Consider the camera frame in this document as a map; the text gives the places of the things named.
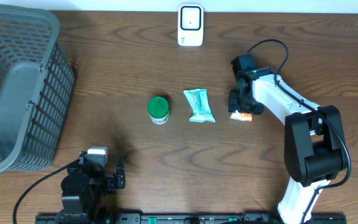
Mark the orange small carton box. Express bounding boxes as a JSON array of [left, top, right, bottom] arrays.
[[230, 111, 252, 122]]

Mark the teal snack packet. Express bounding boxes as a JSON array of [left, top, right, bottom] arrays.
[[183, 88, 216, 123]]

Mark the green lid jar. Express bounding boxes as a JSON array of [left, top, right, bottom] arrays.
[[147, 96, 170, 124]]

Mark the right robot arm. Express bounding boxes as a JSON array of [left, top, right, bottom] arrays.
[[228, 54, 351, 223]]

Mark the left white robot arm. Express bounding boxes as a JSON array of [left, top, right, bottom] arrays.
[[57, 152, 126, 224]]

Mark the grey plastic basket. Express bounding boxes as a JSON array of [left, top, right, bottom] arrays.
[[0, 4, 75, 173]]

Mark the black cable right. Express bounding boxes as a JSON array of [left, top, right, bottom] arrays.
[[246, 39, 290, 78]]

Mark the black cable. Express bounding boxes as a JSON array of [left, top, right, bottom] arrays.
[[12, 158, 82, 224], [246, 39, 290, 78]]

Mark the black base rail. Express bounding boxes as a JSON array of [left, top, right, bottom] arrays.
[[35, 212, 347, 224]]

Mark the black cable left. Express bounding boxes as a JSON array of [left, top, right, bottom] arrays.
[[12, 158, 82, 224]]

